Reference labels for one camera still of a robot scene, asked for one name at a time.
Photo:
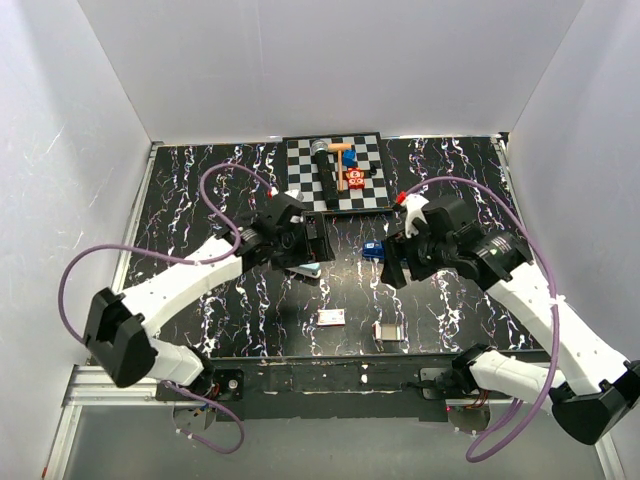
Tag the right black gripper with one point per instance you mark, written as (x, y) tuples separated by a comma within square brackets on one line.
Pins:
[(398, 248)]

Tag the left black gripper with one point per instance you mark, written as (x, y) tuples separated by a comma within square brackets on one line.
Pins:
[(312, 250)]

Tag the light blue stapler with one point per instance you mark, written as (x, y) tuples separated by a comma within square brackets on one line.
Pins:
[(312, 270)]

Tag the blue black stapler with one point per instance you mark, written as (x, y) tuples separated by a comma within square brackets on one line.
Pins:
[(373, 250)]

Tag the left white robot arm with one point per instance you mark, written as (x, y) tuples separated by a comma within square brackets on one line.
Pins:
[(122, 327)]

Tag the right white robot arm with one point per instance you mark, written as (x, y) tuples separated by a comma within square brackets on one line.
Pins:
[(589, 388)]

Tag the red white staple box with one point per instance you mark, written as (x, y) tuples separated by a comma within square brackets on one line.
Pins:
[(331, 317)]

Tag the open staple box tray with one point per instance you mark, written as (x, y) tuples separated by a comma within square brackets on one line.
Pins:
[(388, 332)]

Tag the black white checkerboard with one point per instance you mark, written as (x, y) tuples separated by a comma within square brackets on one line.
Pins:
[(302, 173)]

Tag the red toy figure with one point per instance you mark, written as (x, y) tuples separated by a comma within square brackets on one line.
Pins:
[(355, 178)]

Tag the black microphone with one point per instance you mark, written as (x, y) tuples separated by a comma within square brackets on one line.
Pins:
[(319, 153)]

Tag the blue toy block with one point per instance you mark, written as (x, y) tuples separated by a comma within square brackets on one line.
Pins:
[(349, 159)]

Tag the wooden toy hammer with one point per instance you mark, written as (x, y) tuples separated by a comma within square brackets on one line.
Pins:
[(338, 149)]

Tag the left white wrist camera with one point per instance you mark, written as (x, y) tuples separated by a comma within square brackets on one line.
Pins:
[(291, 198)]

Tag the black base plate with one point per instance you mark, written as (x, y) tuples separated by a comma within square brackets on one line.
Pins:
[(326, 387)]

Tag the aluminium frame rail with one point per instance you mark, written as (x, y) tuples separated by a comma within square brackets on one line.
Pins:
[(87, 387)]

